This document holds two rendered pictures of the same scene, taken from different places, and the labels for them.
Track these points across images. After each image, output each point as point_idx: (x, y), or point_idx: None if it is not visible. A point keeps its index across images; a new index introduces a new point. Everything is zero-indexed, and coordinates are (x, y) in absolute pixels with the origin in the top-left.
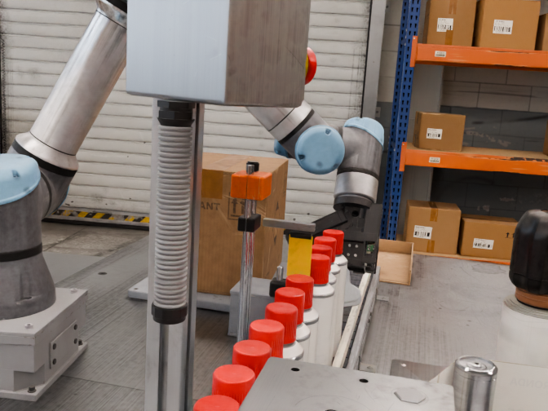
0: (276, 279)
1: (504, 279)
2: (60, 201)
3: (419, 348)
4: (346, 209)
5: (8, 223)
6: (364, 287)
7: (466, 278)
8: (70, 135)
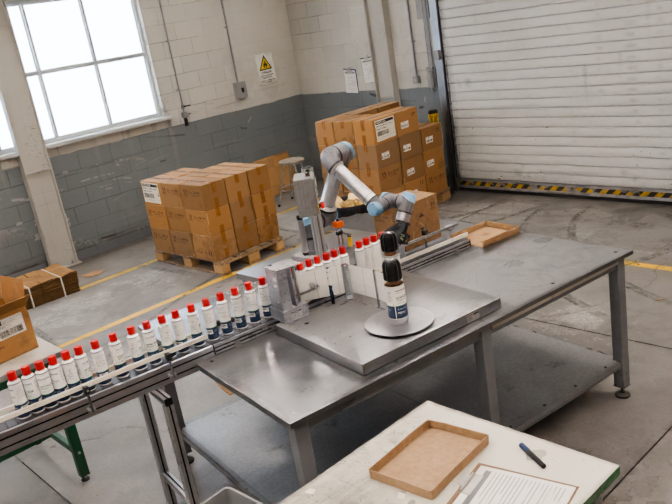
0: None
1: (537, 245)
2: (332, 220)
3: (436, 270)
4: (398, 223)
5: (308, 230)
6: (428, 248)
7: (519, 244)
8: (328, 202)
